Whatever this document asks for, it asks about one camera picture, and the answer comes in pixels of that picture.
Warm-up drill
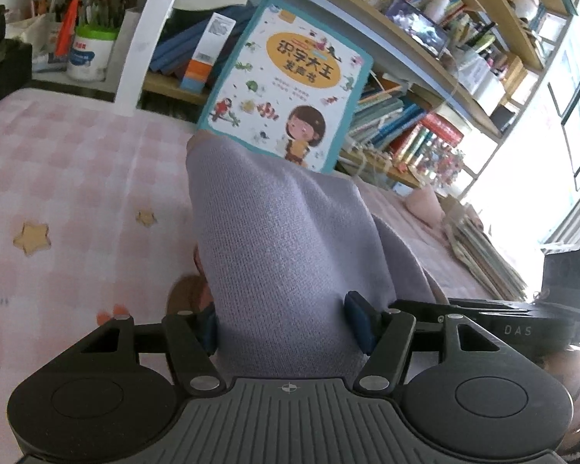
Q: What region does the phone with lit screen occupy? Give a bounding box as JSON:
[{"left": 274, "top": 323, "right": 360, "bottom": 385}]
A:
[{"left": 384, "top": 0, "right": 449, "bottom": 56}]

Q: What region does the pink plaid cartoon tablecloth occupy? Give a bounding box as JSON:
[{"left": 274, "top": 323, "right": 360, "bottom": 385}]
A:
[{"left": 0, "top": 88, "right": 547, "bottom": 464}]

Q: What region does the stack of blue books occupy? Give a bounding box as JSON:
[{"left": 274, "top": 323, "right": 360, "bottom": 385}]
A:
[{"left": 150, "top": 7, "right": 213, "bottom": 78}]

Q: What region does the white wooden bookshelf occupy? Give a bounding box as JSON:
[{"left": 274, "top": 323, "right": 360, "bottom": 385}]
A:
[{"left": 29, "top": 0, "right": 580, "bottom": 194}]

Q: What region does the white storage box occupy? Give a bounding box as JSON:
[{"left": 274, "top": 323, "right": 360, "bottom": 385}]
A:
[{"left": 457, "top": 48, "right": 501, "bottom": 88}]

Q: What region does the black box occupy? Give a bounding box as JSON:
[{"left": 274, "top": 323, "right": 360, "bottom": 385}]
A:
[{"left": 0, "top": 41, "right": 34, "bottom": 114}]

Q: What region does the red tassel ornament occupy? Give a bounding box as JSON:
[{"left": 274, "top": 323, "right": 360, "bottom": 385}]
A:
[{"left": 53, "top": 0, "right": 89, "bottom": 59}]

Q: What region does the cartoon children's sound book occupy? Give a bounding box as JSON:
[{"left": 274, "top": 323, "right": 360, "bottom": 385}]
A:
[{"left": 196, "top": 0, "right": 374, "bottom": 175}]

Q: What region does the purple and beige sweater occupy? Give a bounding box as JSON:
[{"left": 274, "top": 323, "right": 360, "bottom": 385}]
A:
[{"left": 184, "top": 131, "right": 450, "bottom": 380}]

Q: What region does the white tin with green lid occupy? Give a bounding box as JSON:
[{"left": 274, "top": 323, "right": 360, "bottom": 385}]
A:
[{"left": 67, "top": 26, "right": 119, "bottom": 83}]

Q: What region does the row of colourful books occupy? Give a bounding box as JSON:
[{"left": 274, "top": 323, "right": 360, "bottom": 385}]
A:
[{"left": 338, "top": 77, "right": 467, "bottom": 187}]

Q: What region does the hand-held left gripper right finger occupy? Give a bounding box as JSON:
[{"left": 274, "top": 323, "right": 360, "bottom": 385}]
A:
[{"left": 343, "top": 290, "right": 508, "bottom": 393}]

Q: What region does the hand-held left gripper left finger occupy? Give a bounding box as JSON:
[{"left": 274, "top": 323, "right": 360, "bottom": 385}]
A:
[{"left": 80, "top": 305, "right": 225, "bottom": 396}]

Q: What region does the bunch of pens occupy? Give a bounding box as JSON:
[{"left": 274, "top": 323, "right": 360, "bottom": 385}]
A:
[{"left": 29, "top": 0, "right": 136, "bottom": 30}]

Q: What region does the white and orange carton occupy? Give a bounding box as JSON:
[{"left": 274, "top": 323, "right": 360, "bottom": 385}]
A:
[{"left": 180, "top": 12, "right": 237, "bottom": 92}]

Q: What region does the person's right hand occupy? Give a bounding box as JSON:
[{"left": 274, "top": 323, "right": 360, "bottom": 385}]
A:
[{"left": 536, "top": 347, "right": 580, "bottom": 408}]

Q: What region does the pink plush toy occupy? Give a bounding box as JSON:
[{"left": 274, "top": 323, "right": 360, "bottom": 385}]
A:
[{"left": 406, "top": 188, "right": 440, "bottom": 223}]

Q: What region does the white pencil bag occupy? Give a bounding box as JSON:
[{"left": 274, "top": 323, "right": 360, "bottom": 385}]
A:
[{"left": 5, "top": 14, "right": 66, "bottom": 73}]

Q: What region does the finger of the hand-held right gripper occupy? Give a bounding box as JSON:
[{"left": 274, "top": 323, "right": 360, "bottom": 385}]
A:
[{"left": 388, "top": 300, "right": 484, "bottom": 336}]

